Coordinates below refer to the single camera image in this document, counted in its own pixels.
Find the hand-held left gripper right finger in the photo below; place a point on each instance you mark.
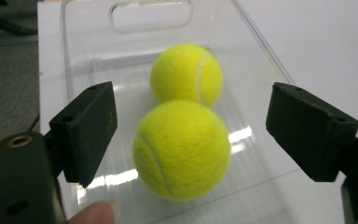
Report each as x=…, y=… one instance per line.
x=310, y=133

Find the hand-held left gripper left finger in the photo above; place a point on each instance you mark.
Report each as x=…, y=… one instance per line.
x=87, y=133

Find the clear plastic container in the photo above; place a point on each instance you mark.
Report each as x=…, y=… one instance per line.
x=130, y=62

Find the yellow tennis ball black mark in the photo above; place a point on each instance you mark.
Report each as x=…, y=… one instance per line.
x=183, y=71

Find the white board table cover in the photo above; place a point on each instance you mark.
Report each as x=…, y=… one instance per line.
x=323, y=46

